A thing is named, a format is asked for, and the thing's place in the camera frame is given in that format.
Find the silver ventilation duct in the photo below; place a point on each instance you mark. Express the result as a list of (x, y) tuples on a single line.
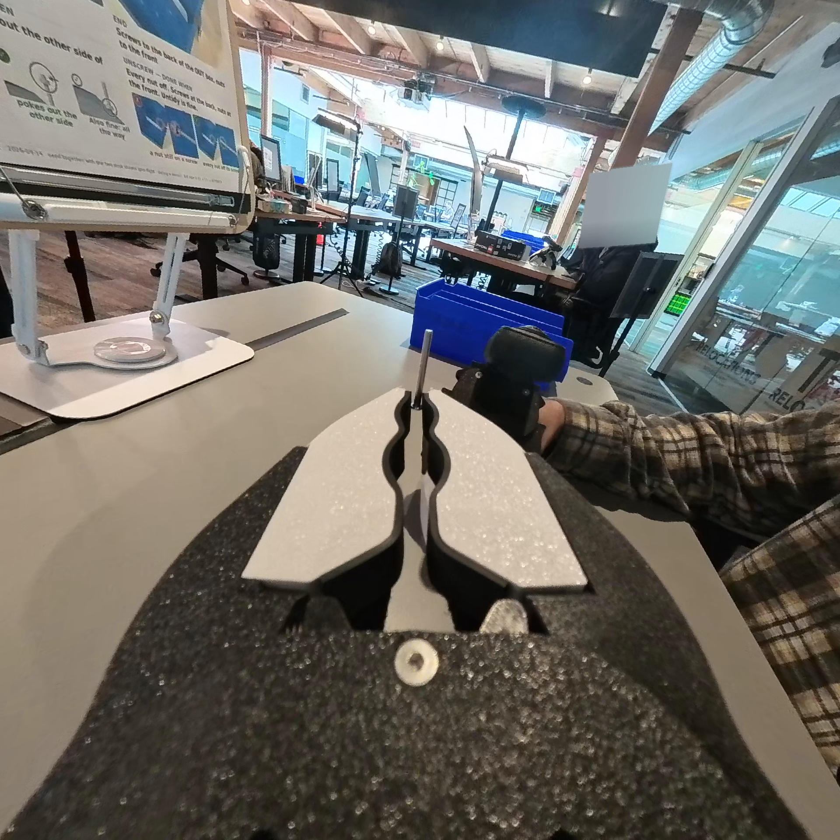
[(715, 52)]

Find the person's plaid shirt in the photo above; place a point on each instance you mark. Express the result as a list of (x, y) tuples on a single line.
[(800, 604)]

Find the black sign on stand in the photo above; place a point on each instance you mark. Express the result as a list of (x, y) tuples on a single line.
[(407, 200)]

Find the wooden support post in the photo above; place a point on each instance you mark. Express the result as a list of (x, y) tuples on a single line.
[(656, 85)]

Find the printed instruction sheet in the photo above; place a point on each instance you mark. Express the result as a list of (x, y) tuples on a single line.
[(98, 85)]

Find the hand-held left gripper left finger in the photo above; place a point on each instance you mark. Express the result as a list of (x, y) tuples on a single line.
[(328, 505)]

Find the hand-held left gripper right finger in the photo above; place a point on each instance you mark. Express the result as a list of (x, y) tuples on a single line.
[(499, 512)]

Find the black cardboard box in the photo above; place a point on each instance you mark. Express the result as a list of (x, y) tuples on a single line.
[(502, 244)]

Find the instruction sheet on stand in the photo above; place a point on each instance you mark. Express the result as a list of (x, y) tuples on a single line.
[(184, 367)]

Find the black ceiling panel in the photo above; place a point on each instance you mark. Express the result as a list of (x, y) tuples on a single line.
[(492, 29)]

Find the black backpack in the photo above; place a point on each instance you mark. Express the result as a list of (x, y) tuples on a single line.
[(391, 259)]

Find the black computer monitor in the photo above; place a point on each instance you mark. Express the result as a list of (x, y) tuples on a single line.
[(270, 161)]

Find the black panel on stand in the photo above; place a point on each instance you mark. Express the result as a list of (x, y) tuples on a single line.
[(646, 282)]

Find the black round-top pole stand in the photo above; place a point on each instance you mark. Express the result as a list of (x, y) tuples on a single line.
[(518, 164)]

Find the small metal bolt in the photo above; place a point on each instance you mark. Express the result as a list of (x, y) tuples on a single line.
[(424, 367)]

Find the wooden office desk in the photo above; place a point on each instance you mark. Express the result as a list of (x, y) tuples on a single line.
[(302, 213), (499, 262)]

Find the black tripod stand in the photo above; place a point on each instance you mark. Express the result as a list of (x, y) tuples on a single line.
[(351, 249)]

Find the person's right hand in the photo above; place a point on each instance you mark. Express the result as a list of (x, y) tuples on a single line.
[(553, 420)]

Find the black office chair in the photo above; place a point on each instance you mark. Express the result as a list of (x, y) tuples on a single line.
[(210, 262)]

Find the cardboard moving box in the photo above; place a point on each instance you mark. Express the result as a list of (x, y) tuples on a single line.
[(804, 380)]

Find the curved white banner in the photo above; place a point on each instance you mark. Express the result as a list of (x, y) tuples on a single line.
[(478, 177)]

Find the blue plastic bin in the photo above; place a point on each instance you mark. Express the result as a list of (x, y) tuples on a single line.
[(472, 321)]

